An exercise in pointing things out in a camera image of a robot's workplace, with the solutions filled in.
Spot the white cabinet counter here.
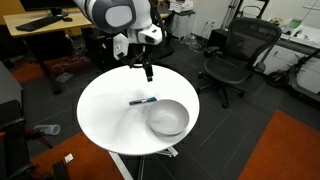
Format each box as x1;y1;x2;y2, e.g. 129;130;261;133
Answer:
255;17;320;95

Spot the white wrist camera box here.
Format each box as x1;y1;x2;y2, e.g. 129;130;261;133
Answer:
137;27;164;46

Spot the small white paper scrap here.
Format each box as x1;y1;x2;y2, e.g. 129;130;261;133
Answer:
63;152;75;165

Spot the clear plastic cup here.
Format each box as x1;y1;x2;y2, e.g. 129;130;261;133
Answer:
33;123;62;136

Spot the black electric scooter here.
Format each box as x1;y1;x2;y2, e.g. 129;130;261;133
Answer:
264;49;320;105

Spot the grey white bowl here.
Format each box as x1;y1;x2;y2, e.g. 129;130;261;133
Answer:
146;98;191;137

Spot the black mesh office chair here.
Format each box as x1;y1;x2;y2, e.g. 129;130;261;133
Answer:
196;16;283;110

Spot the teal Quartet marker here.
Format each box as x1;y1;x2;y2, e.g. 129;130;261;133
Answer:
128;96;158;107

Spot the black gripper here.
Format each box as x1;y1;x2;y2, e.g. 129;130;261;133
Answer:
121;43;155;83

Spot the black keyboard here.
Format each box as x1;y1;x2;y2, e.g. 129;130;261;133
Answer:
14;15;64;33

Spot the black computer tower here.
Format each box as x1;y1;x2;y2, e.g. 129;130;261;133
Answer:
205;27;232;58

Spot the black monitor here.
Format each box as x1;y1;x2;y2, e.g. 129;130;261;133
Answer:
19;0;78;18

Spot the black cart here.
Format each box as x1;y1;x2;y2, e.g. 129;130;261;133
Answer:
0;61;38;180

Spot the white table base frame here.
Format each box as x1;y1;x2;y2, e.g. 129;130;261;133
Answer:
108;145;180;180

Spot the wooden desk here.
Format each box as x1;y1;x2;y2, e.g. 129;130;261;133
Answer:
3;7;171;95

